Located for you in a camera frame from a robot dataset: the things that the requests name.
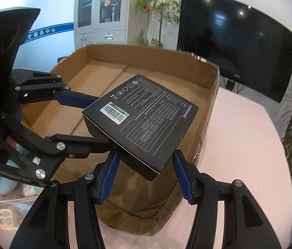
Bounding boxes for cream phone case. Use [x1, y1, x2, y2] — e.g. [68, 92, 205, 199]
[0, 209, 16, 230]

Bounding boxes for black product box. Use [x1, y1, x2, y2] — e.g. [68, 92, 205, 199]
[83, 74, 198, 181]

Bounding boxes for brown cardboard box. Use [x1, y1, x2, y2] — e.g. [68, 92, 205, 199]
[21, 44, 219, 235]

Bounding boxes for grey glass door cabinet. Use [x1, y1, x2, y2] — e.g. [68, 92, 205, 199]
[73, 0, 129, 49]

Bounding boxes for green bamboo plant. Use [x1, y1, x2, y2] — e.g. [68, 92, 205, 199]
[129, 0, 181, 50]

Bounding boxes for black television screen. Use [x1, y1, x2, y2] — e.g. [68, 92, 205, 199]
[177, 0, 292, 102]

